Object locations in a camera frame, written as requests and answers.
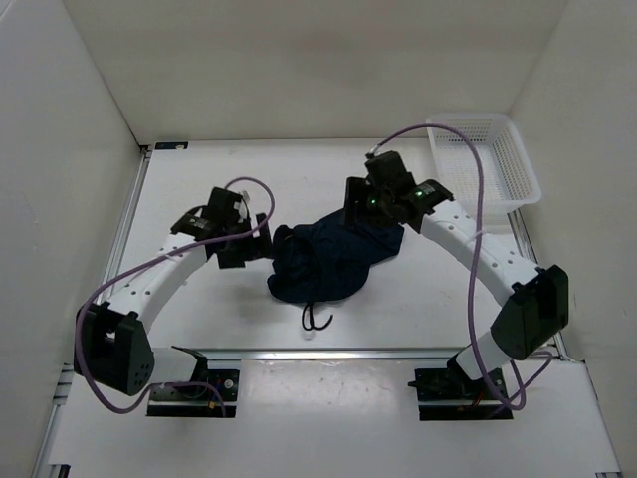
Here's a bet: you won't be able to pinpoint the aluminium rail front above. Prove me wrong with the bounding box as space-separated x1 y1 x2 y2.
200 348 458 360

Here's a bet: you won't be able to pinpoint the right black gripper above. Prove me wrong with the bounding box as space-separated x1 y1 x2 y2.
338 177 394 229

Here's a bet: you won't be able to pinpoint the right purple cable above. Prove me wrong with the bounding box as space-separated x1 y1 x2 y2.
367 123 553 409

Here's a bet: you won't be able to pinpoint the white front cover board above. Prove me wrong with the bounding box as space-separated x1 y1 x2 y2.
50 360 620 477

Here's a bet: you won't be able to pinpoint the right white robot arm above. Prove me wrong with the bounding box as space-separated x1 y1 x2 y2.
344 151 568 398

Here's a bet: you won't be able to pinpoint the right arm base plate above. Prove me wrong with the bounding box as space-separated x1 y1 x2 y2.
408 368 514 422

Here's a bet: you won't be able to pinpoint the navy blue shorts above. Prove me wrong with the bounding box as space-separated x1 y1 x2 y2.
267 210 404 333

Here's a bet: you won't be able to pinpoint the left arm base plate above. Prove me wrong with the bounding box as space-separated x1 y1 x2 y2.
146 363 240 419

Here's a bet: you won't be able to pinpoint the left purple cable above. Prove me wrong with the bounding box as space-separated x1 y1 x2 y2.
74 177 278 414

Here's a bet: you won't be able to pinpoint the white plastic mesh basket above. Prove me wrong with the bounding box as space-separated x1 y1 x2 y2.
426 113 541 222

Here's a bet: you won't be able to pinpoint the purple cable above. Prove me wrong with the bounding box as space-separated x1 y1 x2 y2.
367 123 553 409
74 177 278 414

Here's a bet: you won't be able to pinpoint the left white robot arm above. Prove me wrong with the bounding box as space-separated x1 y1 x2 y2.
74 187 272 398

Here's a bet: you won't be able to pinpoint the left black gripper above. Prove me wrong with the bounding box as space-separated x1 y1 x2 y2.
217 212 277 269

